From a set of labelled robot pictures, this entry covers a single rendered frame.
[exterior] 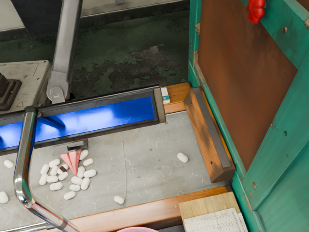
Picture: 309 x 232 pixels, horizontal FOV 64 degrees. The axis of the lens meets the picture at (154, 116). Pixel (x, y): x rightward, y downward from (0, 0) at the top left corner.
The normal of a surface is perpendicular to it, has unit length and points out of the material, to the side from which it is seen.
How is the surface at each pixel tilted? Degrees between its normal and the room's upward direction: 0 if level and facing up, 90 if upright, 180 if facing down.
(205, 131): 67
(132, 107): 58
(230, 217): 0
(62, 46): 39
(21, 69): 0
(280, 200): 90
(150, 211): 0
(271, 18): 90
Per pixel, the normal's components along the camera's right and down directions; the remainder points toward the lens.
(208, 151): -0.93, -0.07
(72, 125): 0.11, 0.33
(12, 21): 0.16, 0.76
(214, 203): -0.08, -0.60
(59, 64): 0.18, -0.15
